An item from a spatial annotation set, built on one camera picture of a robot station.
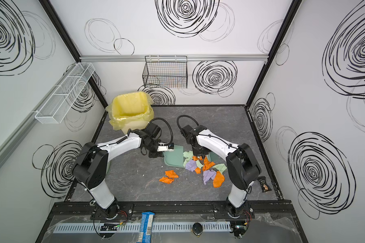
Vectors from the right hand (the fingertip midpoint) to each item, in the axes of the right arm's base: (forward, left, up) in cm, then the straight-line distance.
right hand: (201, 154), depth 86 cm
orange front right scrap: (-12, -9, -6) cm, 17 cm away
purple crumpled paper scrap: (-4, +6, -5) cm, 9 cm away
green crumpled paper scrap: (+3, +7, -7) cm, 10 cm away
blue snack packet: (-36, +26, -4) cm, 45 cm away
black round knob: (-35, +4, +3) cm, 35 cm away
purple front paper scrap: (-10, -3, -6) cm, 12 cm away
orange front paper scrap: (-10, +17, -5) cm, 20 cm away
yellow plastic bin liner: (+27, +47, +8) cm, 55 cm away
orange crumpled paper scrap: (-7, +2, -6) cm, 9 cm away
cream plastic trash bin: (+10, +38, +14) cm, 42 cm away
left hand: (+4, +23, -2) cm, 23 cm away
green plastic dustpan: (0, +16, -6) cm, 17 cm away
